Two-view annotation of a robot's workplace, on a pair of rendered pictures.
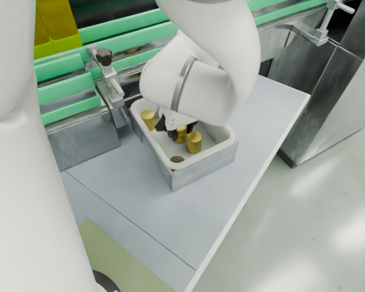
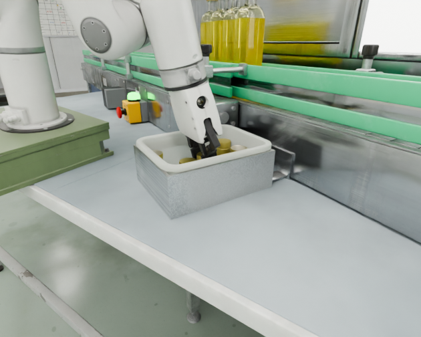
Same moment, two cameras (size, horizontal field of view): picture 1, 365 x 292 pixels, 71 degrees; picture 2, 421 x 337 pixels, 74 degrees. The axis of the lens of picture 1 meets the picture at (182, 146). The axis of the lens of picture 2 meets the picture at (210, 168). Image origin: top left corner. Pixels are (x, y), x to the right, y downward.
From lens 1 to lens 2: 0.70 m
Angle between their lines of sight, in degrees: 70
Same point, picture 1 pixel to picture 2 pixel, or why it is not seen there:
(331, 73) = not seen: outside the picture
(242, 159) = (174, 228)
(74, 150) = not seen: hidden behind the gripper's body
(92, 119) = not seen: hidden behind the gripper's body
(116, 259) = (69, 130)
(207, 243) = (69, 197)
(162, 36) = (298, 85)
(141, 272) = (52, 136)
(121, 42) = (262, 71)
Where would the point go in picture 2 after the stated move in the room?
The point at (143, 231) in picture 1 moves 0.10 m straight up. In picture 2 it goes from (105, 170) to (98, 128)
